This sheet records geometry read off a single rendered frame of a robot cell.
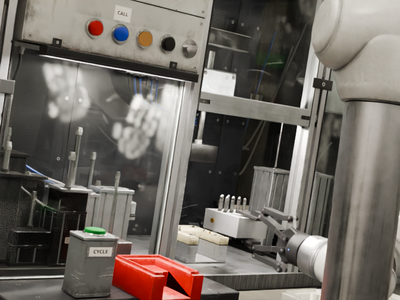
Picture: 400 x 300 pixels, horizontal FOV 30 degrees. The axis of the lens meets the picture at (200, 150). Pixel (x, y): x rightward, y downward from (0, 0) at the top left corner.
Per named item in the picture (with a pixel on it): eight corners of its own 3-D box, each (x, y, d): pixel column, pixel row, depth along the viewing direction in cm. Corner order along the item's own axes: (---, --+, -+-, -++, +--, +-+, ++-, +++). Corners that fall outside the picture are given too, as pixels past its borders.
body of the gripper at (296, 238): (316, 271, 165) (287, 258, 173) (324, 234, 164) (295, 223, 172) (293, 272, 161) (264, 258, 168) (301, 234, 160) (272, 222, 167)
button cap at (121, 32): (115, 39, 150) (117, 24, 150) (110, 39, 151) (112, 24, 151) (127, 42, 152) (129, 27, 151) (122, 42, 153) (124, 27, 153)
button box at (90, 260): (75, 297, 139) (84, 235, 138) (56, 286, 145) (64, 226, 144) (111, 296, 144) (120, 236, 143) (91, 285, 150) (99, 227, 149)
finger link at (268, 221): (284, 243, 166) (286, 238, 166) (255, 216, 174) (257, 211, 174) (296, 243, 168) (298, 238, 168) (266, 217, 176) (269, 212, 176)
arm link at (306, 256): (346, 241, 161) (326, 233, 165) (318, 240, 155) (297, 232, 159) (337, 281, 162) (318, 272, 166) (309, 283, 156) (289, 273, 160)
